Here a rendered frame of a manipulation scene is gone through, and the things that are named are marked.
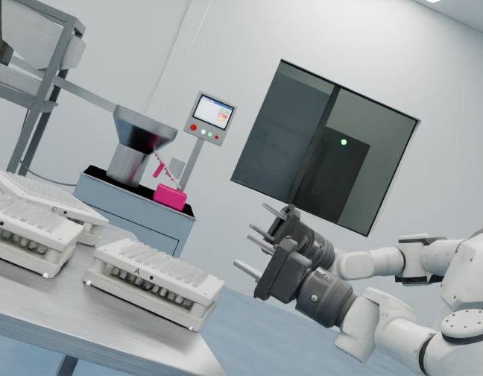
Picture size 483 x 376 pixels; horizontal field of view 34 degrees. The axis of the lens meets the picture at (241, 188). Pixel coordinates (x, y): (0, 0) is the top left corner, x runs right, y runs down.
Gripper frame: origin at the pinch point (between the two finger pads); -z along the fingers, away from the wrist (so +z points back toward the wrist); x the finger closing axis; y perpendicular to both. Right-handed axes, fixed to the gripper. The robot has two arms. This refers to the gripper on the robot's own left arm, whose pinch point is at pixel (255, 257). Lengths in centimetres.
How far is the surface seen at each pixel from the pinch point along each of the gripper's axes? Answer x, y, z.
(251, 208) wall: 80, 520, -126
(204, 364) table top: 17.4, -13.5, 3.6
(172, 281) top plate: 12.9, 2.3, -12.5
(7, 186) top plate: 19, 18, -62
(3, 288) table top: 19.8, -27.4, -28.8
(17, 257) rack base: 20.1, -12.1, -36.7
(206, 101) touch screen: -1, 276, -120
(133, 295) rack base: 18.8, 0.7, -17.6
